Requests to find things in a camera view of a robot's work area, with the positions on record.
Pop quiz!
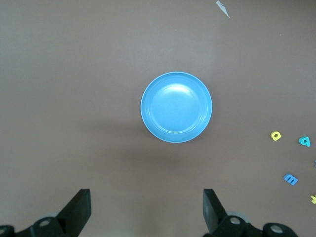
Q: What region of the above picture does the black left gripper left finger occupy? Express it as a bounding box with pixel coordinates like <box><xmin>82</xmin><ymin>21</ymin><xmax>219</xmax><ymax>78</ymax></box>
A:
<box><xmin>0</xmin><ymin>189</ymin><xmax>92</xmax><ymax>237</ymax></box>

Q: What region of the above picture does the teal foam letter p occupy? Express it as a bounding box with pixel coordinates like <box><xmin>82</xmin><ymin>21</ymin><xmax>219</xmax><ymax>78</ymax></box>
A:
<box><xmin>298</xmin><ymin>136</ymin><xmax>312</xmax><ymax>148</ymax></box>

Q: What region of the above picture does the brown table mat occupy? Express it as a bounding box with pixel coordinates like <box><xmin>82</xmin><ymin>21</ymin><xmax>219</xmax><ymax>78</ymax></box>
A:
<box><xmin>0</xmin><ymin>0</ymin><xmax>316</xmax><ymax>237</ymax></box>

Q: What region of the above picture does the blue plate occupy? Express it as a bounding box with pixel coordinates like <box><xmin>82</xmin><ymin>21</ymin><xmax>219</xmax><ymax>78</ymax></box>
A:
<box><xmin>140</xmin><ymin>71</ymin><xmax>213</xmax><ymax>144</ymax></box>

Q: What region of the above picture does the white paper scrap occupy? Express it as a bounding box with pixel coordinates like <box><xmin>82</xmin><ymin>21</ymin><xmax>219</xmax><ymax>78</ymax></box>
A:
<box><xmin>215</xmin><ymin>0</ymin><xmax>231</xmax><ymax>19</ymax></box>

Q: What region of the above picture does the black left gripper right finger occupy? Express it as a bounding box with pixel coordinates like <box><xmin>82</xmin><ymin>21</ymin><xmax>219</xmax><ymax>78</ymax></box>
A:
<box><xmin>203</xmin><ymin>189</ymin><xmax>297</xmax><ymax>237</ymax></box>

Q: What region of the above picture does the blue foam letter m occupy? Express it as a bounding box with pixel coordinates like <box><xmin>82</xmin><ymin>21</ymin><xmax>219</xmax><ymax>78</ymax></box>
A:
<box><xmin>283</xmin><ymin>173</ymin><xmax>299</xmax><ymax>186</ymax></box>

